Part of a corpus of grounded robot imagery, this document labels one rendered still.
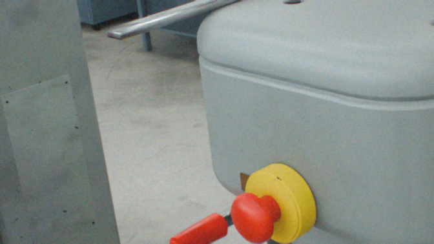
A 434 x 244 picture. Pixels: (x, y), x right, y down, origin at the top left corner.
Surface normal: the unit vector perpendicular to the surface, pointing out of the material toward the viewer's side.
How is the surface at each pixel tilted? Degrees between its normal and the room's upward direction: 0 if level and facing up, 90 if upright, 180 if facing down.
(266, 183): 90
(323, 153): 90
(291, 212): 90
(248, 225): 90
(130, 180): 0
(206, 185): 0
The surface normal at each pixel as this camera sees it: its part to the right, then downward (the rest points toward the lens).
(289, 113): -0.74, 0.33
